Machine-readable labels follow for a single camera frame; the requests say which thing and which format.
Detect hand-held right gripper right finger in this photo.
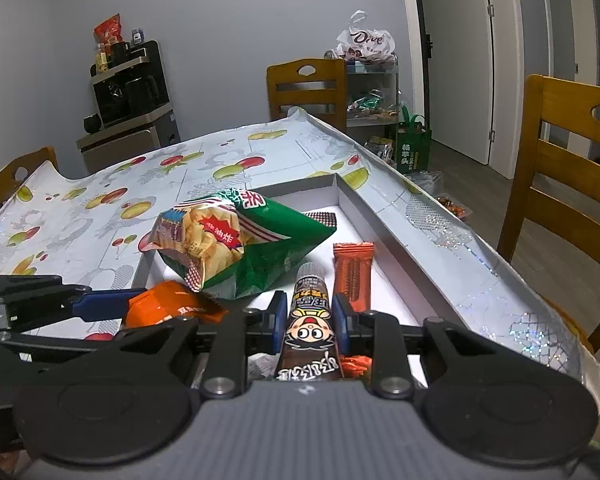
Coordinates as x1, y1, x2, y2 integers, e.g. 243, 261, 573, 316
332, 294, 531, 400

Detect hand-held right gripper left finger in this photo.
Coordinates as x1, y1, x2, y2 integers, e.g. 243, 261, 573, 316
87, 290, 288, 400

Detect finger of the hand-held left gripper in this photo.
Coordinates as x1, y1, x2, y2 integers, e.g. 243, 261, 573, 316
0, 274, 148, 333
0, 329, 123, 366

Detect brown stick snack packet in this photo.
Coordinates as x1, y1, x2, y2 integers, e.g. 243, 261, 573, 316
275, 262, 343, 383

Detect red orange wafer packet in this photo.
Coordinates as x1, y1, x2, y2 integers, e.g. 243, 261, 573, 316
332, 241, 376, 312

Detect grey cardboard box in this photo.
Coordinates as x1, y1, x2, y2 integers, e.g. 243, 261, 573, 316
132, 172, 473, 386

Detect orange snack packet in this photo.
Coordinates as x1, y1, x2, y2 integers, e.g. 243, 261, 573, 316
121, 281, 231, 333

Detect green chip bag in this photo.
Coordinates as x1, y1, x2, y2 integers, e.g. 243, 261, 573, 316
139, 187, 337, 301

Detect grey cabinet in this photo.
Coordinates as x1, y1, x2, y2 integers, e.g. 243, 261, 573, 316
76, 112, 182, 176

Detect wooden chair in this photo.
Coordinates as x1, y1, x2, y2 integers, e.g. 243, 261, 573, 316
266, 57, 348, 133
0, 146, 60, 201
496, 74, 600, 356

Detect clear food container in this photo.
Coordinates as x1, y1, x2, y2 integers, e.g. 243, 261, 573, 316
432, 192, 473, 221

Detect fruit print tablecloth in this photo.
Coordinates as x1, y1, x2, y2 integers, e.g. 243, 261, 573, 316
0, 107, 600, 411

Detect green tote bag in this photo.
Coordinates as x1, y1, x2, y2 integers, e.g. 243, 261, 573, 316
395, 105, 433, 176

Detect metal shelf cart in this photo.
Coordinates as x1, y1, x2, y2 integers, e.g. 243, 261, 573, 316
325, 50, 401, 161

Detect red snack bag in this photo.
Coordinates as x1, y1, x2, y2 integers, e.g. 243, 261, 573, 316
92, 14, 123, 46

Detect white plastic bag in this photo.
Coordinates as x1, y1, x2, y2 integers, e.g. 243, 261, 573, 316
336, 10, 397, 61

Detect white door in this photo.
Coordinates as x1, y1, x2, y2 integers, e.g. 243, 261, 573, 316
415, 0, 496, 166
542, 0, 598, 181

